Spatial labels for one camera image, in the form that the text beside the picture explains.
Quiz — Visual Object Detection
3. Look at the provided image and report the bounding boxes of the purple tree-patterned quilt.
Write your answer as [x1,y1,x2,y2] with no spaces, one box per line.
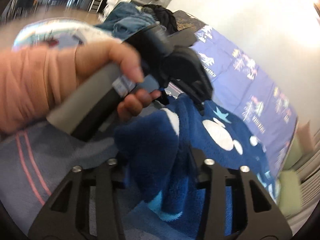
[193,25,298,177]

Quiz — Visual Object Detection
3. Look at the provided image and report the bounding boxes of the green cushion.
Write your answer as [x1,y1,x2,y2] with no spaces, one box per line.
[278,135,311,218]

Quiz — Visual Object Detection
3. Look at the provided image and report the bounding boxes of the teal blue clothing pile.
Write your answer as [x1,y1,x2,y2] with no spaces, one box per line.
[95,2,158,40]

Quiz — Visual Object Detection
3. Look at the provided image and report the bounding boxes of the person's left hand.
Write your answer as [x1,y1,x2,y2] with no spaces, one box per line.
[73,38,162,122]

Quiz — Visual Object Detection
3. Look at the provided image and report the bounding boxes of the black clothing item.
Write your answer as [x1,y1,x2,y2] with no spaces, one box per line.
[142,4,178,34]

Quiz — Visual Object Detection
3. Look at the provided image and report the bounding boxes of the pink sleeved left forearm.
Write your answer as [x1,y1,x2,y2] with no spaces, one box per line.
[1,46,78,134]

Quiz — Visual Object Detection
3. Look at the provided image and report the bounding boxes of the grey striped bed sheet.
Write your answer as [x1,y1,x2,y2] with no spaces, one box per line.
[0,17,196,240]

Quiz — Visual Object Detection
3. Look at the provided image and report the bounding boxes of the blue fleece star-patterned garment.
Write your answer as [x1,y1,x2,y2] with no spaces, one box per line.
[114,94,279,238]

